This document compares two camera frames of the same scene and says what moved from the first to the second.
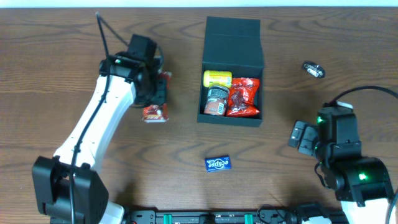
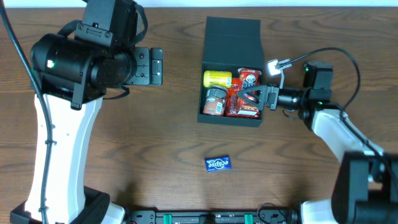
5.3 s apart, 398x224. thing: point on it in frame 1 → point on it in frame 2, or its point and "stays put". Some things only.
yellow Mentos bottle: x=211 y=78 stays put
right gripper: x=310 y=140 → x=272 y=97
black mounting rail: x=265 y=214 stays put
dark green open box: x=235 y=45 stays put
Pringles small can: x=216 y=101 stays put
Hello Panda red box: x=155 y=113 → x=249 y=78
